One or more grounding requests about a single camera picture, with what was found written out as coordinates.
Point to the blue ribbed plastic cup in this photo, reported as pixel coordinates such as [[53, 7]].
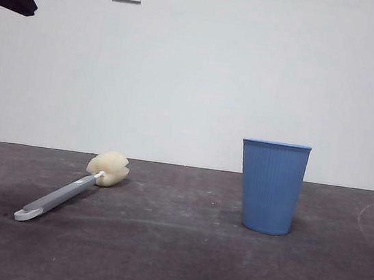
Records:
[[272, 189]]

